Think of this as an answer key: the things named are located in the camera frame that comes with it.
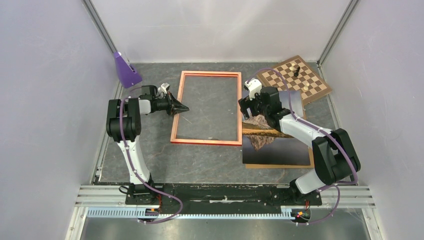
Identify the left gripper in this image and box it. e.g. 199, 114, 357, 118
153, 91, 189, 117

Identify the orange picture frame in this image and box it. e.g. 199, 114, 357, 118
170, 70, 243, 147

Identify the mountain landscape photo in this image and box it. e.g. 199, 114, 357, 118
241, 89, 312, 166

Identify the brown frame backing board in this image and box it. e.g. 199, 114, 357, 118
245, 91, 315, 170

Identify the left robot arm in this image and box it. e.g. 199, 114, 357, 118
106, 83, 190, 205

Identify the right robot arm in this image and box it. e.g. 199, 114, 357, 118
238, 85, 361, 204

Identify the purple plastic stand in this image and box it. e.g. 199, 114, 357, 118
113, 51, 143, 89

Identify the black chess piece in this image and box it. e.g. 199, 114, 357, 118
293, 66, 301, 77

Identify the wooden chessboard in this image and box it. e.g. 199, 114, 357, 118
256, 55, 332, 105

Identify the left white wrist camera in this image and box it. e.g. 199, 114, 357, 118
157, 82, 170, 98

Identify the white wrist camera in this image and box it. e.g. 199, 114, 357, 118
157, 82, 170, 98
244, 78, 263, 100

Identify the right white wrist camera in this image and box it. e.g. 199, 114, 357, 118
244, 78, 263, 100

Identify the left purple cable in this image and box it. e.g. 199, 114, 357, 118
119, 86, 184, 225

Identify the purple cable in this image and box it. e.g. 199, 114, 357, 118
244, 67, 359, 227
119, 86, 184, 225

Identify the light blue cable duct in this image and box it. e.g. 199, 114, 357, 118
86, 207, 292, 220

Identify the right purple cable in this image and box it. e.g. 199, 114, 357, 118
244, 67, 359, 227

